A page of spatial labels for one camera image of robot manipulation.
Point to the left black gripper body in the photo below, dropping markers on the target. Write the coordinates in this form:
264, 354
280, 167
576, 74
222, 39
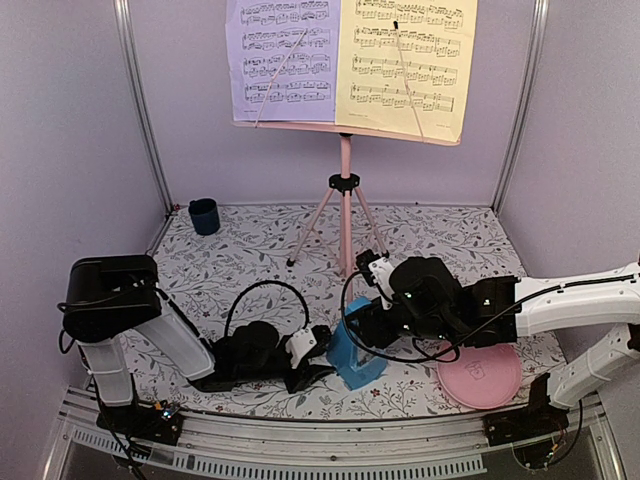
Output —
249, 375

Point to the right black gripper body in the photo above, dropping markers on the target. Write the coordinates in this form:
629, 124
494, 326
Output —
371, 324

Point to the blue metronome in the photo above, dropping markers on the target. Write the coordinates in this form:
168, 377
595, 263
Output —
356, 367

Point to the pink music stand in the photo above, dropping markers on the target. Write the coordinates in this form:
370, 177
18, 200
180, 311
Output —
345, 184

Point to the yellow sheet music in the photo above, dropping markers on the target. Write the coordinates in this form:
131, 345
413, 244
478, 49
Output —
404, 67

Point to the purple sheet music paper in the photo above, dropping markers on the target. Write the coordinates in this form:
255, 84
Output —
282, 58

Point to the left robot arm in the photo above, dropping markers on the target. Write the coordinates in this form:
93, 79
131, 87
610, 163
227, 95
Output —
109, 296

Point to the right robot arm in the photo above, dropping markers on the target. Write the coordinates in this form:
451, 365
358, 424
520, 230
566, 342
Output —
420, 299

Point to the pink plate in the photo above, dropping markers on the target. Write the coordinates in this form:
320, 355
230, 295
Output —
482, 378

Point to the dark blue cup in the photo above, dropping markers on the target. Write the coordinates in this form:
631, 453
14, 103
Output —
204, 216

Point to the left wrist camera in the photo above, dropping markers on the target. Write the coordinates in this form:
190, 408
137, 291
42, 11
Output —
307, 343

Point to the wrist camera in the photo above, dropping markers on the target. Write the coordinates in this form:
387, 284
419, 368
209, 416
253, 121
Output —
307, 343
377, 270

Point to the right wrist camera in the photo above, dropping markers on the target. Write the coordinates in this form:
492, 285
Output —
377, 270

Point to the front aluminium rail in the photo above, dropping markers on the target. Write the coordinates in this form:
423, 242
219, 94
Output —
233, 447

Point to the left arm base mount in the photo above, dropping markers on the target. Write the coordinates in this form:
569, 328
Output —
161, 423

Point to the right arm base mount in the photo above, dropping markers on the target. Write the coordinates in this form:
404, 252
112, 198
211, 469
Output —
523, 423

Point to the left aluminium frame post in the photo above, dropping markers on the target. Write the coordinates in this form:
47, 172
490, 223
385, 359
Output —
125, 30

